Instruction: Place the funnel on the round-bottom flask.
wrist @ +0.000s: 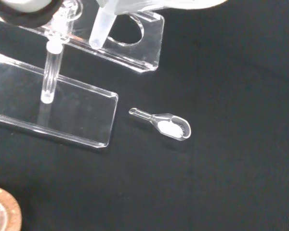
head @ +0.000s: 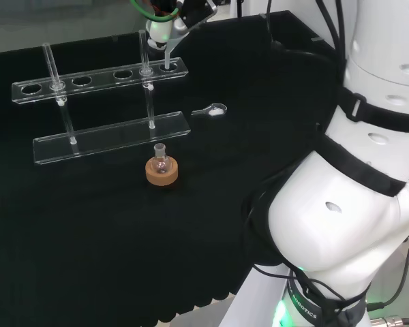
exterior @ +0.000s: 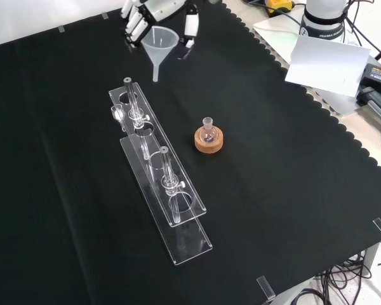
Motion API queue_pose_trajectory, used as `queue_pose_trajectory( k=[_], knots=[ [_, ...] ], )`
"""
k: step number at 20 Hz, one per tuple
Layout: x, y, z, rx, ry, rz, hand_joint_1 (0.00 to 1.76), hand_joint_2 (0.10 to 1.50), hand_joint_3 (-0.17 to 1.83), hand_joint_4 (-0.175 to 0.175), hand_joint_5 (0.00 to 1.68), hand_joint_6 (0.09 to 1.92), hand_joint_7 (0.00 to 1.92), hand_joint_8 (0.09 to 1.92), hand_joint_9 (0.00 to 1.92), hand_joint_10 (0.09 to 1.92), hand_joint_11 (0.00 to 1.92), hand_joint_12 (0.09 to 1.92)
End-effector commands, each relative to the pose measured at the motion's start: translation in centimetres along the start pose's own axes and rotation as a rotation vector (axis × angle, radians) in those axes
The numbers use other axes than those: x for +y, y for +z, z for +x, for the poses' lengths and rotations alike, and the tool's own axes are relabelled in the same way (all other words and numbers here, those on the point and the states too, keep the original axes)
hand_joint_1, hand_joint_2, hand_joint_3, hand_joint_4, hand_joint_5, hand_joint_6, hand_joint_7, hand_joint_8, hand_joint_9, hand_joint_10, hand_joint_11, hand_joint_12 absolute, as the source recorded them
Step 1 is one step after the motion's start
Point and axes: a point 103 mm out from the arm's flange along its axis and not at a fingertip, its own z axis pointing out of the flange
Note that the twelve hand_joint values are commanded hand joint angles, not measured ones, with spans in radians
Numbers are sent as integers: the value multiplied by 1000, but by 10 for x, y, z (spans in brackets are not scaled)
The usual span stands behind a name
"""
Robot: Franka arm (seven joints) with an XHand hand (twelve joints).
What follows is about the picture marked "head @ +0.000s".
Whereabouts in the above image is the clear glass weighing funnel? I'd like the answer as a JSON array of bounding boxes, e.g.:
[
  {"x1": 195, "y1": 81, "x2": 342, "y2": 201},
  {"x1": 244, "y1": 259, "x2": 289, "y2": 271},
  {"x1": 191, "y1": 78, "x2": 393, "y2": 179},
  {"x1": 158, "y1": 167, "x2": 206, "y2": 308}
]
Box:
[{"x1": 190, "y1": 102, "x2": 228, "y2": 119}]

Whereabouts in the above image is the clear plastic funnel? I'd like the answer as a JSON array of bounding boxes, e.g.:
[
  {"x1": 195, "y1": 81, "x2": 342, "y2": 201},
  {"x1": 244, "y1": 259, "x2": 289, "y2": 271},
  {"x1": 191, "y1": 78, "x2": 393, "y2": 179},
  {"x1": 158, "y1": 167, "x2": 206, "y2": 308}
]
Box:
[{"x1": 162, "y1": 16, "x2": 192, "y2": 70}]

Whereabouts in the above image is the grey cable with plug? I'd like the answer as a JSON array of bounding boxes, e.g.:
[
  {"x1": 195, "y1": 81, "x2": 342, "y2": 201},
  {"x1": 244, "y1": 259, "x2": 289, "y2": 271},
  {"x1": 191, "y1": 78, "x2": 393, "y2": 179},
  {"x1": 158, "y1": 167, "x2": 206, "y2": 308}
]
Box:
[{"x1": 366, "y1": 231, "x2": 409, "y2": 311}]

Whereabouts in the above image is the cork ring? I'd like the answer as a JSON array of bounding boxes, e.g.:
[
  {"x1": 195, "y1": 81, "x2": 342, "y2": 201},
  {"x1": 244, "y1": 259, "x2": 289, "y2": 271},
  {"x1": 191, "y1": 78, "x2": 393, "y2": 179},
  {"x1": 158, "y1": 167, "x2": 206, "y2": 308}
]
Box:
[{"x1": 145, "y1": 156, "x2": 180, "y2": 187}]

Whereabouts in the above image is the clear acrylic funnel stand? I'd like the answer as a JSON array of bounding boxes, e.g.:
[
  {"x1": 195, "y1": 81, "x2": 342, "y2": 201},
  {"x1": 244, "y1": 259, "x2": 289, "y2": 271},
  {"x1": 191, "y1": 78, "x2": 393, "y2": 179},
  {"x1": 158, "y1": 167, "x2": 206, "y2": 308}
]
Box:
[{"x1": 11, "y1": 29, "x2": 192, "y2": 167}]

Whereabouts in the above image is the black cable with plug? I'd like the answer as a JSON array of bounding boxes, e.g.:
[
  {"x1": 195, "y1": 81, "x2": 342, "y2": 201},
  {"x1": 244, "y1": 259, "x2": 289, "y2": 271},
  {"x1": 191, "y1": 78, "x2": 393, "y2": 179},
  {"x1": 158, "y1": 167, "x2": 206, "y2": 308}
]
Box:
[{"x1": 264, "y1": 0, "x2": 347, "y2": 65}]

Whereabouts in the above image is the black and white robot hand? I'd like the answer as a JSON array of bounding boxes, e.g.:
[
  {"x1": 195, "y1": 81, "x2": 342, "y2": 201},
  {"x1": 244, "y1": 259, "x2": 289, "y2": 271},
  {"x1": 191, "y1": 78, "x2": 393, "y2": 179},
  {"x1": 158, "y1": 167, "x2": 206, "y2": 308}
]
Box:
[{"x1": 145, "y1": 0, "x2": 185, "y2": 51}]

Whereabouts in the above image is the black bench cloth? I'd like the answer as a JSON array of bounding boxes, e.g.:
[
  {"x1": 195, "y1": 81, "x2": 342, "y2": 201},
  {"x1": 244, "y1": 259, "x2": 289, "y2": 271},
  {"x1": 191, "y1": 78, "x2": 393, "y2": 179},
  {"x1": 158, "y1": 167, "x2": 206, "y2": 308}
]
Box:
[{"x1": 0, "y1": 10, "x2": 347, "y2": 327}]

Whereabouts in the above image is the small glass round-bottom flask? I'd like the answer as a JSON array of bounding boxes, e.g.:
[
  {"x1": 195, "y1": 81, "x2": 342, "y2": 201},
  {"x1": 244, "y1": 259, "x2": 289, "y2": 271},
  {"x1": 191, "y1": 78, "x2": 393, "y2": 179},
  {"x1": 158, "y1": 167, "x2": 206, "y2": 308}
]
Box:
[{"x1": 151, "y1": 142, "x2": 173, "y2": 175}]

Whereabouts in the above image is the grey and black wrist camera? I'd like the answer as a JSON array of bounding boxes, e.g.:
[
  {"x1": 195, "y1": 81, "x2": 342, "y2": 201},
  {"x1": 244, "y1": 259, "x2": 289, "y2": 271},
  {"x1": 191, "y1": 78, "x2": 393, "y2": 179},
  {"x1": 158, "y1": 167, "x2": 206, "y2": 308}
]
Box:
[{"x1": 179, "y1": 0, "x2": 217, "y2": 29}]

